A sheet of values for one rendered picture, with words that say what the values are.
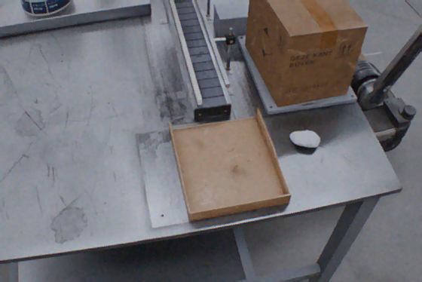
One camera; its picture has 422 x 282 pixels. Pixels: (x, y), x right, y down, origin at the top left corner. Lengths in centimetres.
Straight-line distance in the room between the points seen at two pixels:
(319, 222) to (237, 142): 97
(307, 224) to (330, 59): 103
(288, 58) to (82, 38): 77
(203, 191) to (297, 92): 41
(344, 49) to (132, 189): 69
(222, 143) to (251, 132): 9
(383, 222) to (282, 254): 53
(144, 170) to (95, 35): 63
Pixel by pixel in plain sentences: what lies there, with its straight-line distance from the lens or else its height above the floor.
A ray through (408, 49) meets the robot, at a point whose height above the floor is 63.
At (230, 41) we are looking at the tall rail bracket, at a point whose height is 96.
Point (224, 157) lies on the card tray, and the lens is 126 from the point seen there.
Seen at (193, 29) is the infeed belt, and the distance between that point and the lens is 159.
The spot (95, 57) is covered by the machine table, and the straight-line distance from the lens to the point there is 159.
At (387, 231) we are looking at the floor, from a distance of 226.
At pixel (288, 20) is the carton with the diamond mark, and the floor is 112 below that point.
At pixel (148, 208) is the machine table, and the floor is 83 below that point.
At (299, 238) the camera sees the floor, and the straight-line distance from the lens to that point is 212.
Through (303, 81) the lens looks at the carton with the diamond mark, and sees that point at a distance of 134.
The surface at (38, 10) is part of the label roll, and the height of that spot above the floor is 91.
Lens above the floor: 184
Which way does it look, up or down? 51 degrees down
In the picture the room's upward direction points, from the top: 3 degrees clockwise
